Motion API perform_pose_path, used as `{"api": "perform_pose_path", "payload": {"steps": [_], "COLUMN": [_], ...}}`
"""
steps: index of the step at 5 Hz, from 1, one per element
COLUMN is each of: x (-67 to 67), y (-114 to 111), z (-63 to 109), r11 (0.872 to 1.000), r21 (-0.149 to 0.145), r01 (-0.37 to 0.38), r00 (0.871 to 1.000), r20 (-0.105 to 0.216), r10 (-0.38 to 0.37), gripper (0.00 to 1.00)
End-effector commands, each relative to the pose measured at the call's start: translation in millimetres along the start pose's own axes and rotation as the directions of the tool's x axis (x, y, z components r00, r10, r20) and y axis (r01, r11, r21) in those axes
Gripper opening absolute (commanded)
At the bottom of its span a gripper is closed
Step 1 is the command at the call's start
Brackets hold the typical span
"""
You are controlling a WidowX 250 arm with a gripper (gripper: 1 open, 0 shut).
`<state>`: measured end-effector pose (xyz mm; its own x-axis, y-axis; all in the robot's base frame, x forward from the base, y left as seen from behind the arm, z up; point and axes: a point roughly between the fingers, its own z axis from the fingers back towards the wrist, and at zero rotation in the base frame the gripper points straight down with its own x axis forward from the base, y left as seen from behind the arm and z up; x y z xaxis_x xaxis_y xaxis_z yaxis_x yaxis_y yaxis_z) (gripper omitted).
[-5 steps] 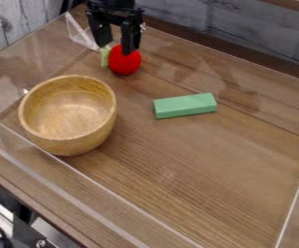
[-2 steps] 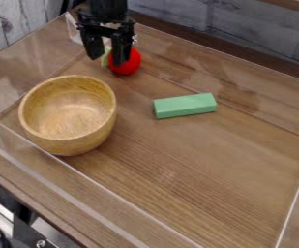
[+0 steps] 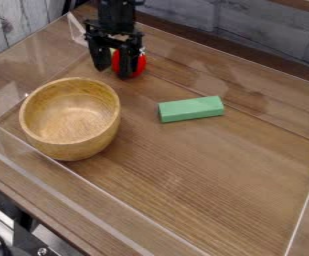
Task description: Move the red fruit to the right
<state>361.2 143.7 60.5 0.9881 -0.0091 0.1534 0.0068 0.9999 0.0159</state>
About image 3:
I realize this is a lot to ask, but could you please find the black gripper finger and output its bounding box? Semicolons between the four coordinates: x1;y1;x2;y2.
87;38;111;71
118;44;141;79

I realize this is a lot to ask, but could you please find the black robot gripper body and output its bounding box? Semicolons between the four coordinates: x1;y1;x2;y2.
85;0;145;48

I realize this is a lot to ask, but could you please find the red felt strawberry fruit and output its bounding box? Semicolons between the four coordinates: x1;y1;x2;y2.
111;49;146;78

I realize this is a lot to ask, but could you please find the wooden bowl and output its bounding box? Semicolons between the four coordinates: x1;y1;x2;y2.
19;77;121;161

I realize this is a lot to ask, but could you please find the green rectangular block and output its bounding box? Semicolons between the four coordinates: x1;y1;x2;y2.
158;96;225;123

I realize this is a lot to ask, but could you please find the clear acrylic tray enclosure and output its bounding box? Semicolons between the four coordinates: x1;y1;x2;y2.
0;19;309;256

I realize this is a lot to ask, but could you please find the black metal table bracket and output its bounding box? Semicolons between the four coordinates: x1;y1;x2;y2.
11;223;61;256

